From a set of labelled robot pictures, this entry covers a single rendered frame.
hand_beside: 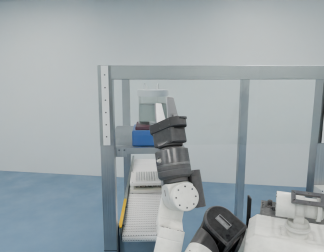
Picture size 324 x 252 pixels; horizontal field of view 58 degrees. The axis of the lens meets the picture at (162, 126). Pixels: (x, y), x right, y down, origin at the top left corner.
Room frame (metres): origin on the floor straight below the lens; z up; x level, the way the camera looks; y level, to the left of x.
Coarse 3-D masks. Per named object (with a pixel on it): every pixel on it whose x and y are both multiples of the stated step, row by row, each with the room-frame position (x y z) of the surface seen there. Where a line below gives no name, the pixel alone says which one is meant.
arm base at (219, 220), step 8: (208, 208) 0.81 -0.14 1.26; (216, 208) 0.81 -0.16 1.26; (224, 208) 0.82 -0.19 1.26; (208, 216) 0.79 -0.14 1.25; (216, 216) 0.79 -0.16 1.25; (224, 216) 0.79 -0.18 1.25; (232, 216) 0.80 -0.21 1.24; (208, 224) 0.77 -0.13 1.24; (216, 224) 0.77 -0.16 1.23; (224, 224) 0.77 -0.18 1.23; (232, 224) 0.77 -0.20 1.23; (240, 224) 0.78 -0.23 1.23; (216, 232) 0.75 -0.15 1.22; (224, 232) 0.75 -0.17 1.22; (232, 232) 0.75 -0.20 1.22; (240, 232) 0.76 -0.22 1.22; (224, 240) 0.73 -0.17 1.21; (232, 240) 0.74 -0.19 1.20; (224, 248) 0.73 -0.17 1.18; (232, 248) 0.79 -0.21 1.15
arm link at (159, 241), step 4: (156, 240) 0.64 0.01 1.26; (160, 240) 0.63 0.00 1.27; (164, 240) 0.63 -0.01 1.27; (168, 240) 0.63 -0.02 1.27; (156, 244) 0.64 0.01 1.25; (160, 244) 0.63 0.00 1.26; (164, 244) 0.62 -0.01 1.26; (168, 244) 0.62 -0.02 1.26; (172, 244) 0.62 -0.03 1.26; (176, 244) 0.62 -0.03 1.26; (180, 244) 0.63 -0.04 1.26; (156, 248) 0.63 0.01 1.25; (160, 248) 0.62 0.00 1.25; (164, 248) 0.62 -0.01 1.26; (168, 248) 0.62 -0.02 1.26; (172, 248) 0.62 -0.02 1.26; (176, 248) 0.62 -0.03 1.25; (180, 248) 0.63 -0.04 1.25
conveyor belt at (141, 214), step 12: (144, 168) 2.35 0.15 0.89; (156, 168) 2.35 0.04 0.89; (156, 192) 1.84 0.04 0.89; (132, 204) 1.65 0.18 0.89; (144, 204) 1.65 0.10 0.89; (156, 204) 1.65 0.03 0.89; (132, 216) 1.50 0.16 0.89; (144, 216) 1.50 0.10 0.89; (156, 216) 1.50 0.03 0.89; (132, 228) 1.37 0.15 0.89; (144, 228) 1.37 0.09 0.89; (132, 240) 1.32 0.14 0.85; (144, 240) 1.32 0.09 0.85
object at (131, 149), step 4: (128, 148) 1.30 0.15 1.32; (132, 148) 1.30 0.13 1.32; (136, 148) 1.30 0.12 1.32; (140, 148) 1.30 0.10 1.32; (144, 148) 1.31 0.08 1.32; (148, 148) 1.31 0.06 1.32; (152, 148) 1.31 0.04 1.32; (156, 148) 1.31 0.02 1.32; (128, 152) 1.30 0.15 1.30; (132, 152) 1.30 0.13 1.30; (136, 152) 1.30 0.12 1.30; (140, 152) 1.30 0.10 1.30; (144, 152) 1.31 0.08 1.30; (148, 152) 1.31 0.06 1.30; (152, 152) 1.31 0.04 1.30
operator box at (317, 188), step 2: (314, 186) 1.27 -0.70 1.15; (316, 186) 1.26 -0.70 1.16; (318, 186) 1.26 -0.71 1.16; (320, 186) 1.26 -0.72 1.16; (322, 186) 1.26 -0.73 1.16; (314, 188) 1.27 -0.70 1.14; (316, 188) 1.25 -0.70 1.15; (318, 188) 1.24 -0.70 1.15; (320, 188) 1.23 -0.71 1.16; (322, 188) 1.23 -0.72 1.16; (314, 190) 1.27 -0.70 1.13; (316, 190) 1.25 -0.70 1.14; (318, 190) 1.24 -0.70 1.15; (320, 190) 1.22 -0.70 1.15; (322, 190) 1.22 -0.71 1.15; (316, 192) 1.25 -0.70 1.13; (318, 192) 1.23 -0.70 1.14; (320, 192) 1.22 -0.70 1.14; (322, 192) 1.22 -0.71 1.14
